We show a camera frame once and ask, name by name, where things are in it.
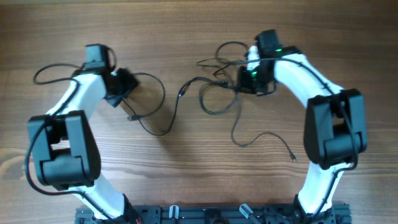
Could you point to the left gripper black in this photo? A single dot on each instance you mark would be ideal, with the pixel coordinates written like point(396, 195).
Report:
point(131, 83)

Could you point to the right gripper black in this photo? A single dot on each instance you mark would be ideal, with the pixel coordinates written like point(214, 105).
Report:
point(245, 87)

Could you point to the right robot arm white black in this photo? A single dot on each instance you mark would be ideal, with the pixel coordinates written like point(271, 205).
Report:
point(335, 125)

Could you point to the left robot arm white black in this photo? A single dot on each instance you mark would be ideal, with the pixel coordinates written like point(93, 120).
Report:
point(63, 158)

